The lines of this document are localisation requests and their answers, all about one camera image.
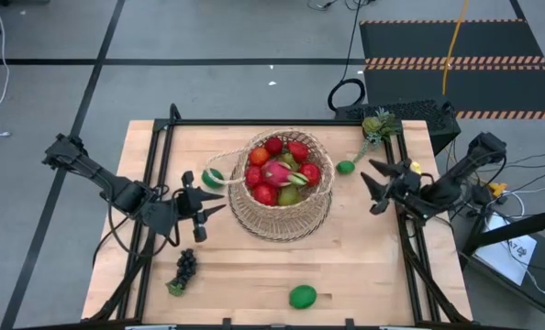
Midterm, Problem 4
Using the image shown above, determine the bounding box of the woven basket with rope handles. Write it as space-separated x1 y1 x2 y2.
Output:
203 127 337 243

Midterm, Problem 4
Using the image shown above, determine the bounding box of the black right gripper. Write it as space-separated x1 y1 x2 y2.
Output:
360 159 428 216

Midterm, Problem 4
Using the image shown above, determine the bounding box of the yellow hanging cable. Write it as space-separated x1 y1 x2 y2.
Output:
440 0 470 96

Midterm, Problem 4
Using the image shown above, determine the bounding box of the dark red round fruit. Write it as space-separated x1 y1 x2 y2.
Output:
263 136 284 157

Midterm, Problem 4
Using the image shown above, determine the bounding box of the yellow cable connector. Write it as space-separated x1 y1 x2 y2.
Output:
483 180 508 199

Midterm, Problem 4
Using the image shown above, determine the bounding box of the pink dragon fruit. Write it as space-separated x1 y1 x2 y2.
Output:
260 159 309 188

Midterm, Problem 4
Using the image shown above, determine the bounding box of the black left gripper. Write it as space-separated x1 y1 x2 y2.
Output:
175 170 228 244

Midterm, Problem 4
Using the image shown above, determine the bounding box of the white paper sheet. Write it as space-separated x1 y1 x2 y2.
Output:
473 214 539 286

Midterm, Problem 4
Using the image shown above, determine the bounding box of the large green lime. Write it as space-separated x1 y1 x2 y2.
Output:
288 284 318 311

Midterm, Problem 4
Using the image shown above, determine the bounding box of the black coiled floor cable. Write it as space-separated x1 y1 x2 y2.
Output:
326 0 368 114

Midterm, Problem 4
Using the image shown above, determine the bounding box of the green pear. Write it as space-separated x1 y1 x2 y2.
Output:
279 152 301 171
277 183 304 207

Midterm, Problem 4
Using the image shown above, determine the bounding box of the red tomato with green calyx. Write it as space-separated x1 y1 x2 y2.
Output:
298 161 323 187

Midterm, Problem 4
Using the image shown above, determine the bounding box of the orange-red tomato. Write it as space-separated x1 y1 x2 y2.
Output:
249 146 272 168

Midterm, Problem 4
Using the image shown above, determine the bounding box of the red bell pepper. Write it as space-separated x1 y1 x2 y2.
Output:
285 139 310 164

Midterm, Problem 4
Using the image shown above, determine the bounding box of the black metal stand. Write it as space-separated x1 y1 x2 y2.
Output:
460 205 545 258

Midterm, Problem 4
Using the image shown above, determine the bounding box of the artificial green succulent plant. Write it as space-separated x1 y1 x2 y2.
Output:
352 107 402 164

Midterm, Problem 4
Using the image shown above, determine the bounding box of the black ramp with orange stripes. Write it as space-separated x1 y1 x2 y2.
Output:
358 18 545 121

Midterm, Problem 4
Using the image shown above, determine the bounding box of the black grape bunch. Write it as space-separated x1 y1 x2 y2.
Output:
165 247 199 297

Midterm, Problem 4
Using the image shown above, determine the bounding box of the medium green lime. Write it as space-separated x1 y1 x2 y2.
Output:
201 168 226 190

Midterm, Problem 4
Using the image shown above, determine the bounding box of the black perforated computer case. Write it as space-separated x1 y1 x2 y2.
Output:
334 98 462 156

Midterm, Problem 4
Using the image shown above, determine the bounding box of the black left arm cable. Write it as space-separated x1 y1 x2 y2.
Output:
106 182 184 259

